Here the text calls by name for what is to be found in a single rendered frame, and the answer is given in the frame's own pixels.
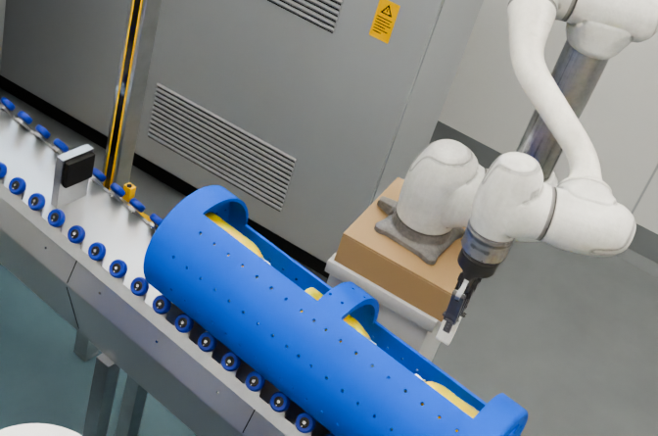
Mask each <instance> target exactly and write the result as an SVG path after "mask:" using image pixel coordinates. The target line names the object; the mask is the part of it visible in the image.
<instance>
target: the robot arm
mask: <svg viewBox="0 0 658 436"><path fill-rule="evenodd" d="M507 18H508V26H509V46H510V56H511V62H512V66H513V69H514V71H515V74H516V76H517V78H518V81H519V82H520V84H521V86H522V88H523V90H524V91H525V93H526V95H527V96H528V98H529V99H530V101H531V102H532V104H533V105H534V107H535V110H534V112H533V114H532V117H531V119H530V121H529V123H528V125H527V128H526V130H525V132H524V134H523V136H522V138H521V141H520V143H519V145H518V147H517V149H516V152H507V153H504V154H502V155H500V156H499V157H498V158H497V159H496V160H495V161H494V162H493V163H492V165H491V166H490V168H489V169H485V168H483V167H482V166H480V165H479V164H478V160H477V158H476V157H475V155H474V154H473V152H472V151H471V150H470V149H469V148H468V147H466V146H465V145H463V144H462V143H460V142H458V141H455V140H451V139H441V140H437V141H434V142H432V143H430V144H429V145H428V146H427V147H425V148H424V149H423V150H422V151H421V152H420V154H419V155H418V156H417V157H416V159H415V160H414V161H413V163H412V165H411V166H410V168H409V170H408V173H407V175H406V177H405V180H404V182H403V185H402V188H401V191H400V194H399V201H395V200H393V199H390V198H387V197H385V196H382V197H381V198H380V200H378V203H377V205H378V207H380V208H381V209H382V210H383V211H384V212H385V213H386V214H387V215H388V216H387V217H386V218H385V219H383V220H380V221H378V222H376V224H375V227H374V229H375V231H376V232H377V233H380V234H382V235H385V236H387V237H389V238H390V239H392V240H394V241H395V242H397V243H398V244H400V245H401V246H402V247H404V248H405V249H407V250H408V251H410V252H412V253H413V254H415V255H416V256H418V257H419V258H420V259H422V260H423V261H424V262H425V263H426V264H428V265H434V264H435V263H436V261H437V258H438V256H439V255H440V254H441V253H442V252H443V251H444V250H446V249H447V248H448V247H449V246H450V245H451V244H452V243H453V242H454V241H455V240H456V239H459V238H461V237H462V236H463V237H462V239H461V246H462V248H461V250H460V253H459V255H458V258H457V261H458V264H459V266H460V267H461V268H462V270H463V271H462V272H461V273H460V274H459V276H458V278H457V284H456V286H455V288H454V290H453V291H452V294H451V298H450V301H449V304H448V306H447V309H446V312H444V313H443V314H442V315H443V316H444V320H443V322H442V325H441V327H440V329H439V332H438V334H437V336H436V339H437V340H439V341H441V342H443V343H444V344H446V345H449V343H450V342H451V340H452V338H453V336H454V333H455V331H456V329H457V327H458V324H459V322H460V321H461V319H462V317H461V316H463V317H466V315H467V313H465V312H464V310H465V309H466V308H467V307H468V303H469V301H470V299H471V297H472V295H473V293H474V292H475V290H476V289H477V287H478V285H479V283H480V282H481V280H482V279H483V278H488V277H491V276H492V275H494V273H495V271H496V268H497V266H498V264H499V263H501V262H502V261H503V260H504V259H505V258H506V256H507V254H508V251H509V249H510V247H511V245H512V243H513V242H514V241H519V242H540V241H541V242H544V243H547V244H549V245H551V246H553V247H556V248H559V249H562V250H565V251H569V252H573V253H577V254H582V255H587V256H594V257H612V256H616V255H617V254H620V253H622V252H624V251H625V250H627V249H628V247H629V246H630V244H631V242H632V241H633V238H634V236H635V230H636V223H635V218H634V216H633V215H632V213H631V212H630V211H629V210H628V209H627V208H626V207H625V206H623V205H621V204H619V203H617V202H616V199H615V198H614V197H613V195H612V190H611V188H610V186H609V185H608V184H607V183H605V182H604V181H602V176H601V169H600V164H599V160H598V157H597V154H596V152H595V149H594V147H593V145H592V143H591V141H590V139H589V137H588V135H587V133H586V131H585V130H584V128H583V126H582V125H581V123H580V122H579V118H580V116H581V114H582V112H583V110H584V108H585V107H586V105H587V103H588V100H589V98H590V96H591V94H592V92H593V90H594V88H595V86H596V84H597V83H598V81H599V79H600V77H601V75H602V73H603V71H604V69H605V67H606V65H607V63H608V61H609V59H611V58H612V57H614V56H616V55H618V54H619V53H620V52H621V51H622V50H623V49H624V48H626V47H627V46H628V45H629V44H630V43H631V42H636V43H638V42H642V41H645V40H647V39H649V38H651V37H652V36H653V35H654V34H655V33H656V32H657V31H658V0H507ZM554 20H558V21H562V22H566V29H565V31H566V37H567V40H566V42H565V44H564V46H563V49H562V51H561V53H560V55H559V57H558V59H557V62H556V64H555V66H554V68H553V70H552V73H551V74H550V72H549V70H548V68H547V66H546V63H545V60H544V55H543V51H544V46H545V42H546V40H547V38H548V35H549V32H550V30H551V27H552V25H553V23H554ZM562 152H564V153H565V155H566V157H567V160H568V163H569V170H570V171H569V176H568V177H567V178H565V179H563V180H561V181H560V182H559V183H558V181H557V178H556V175H555V173H554V171H553V170H554V168H555V166H556V164H557V162H558V160H559V158H560V156H561V154H562ZM462 227H466V229H465V232H464V229H463V228H462ZM463 234H464V235H463Z"/></svg>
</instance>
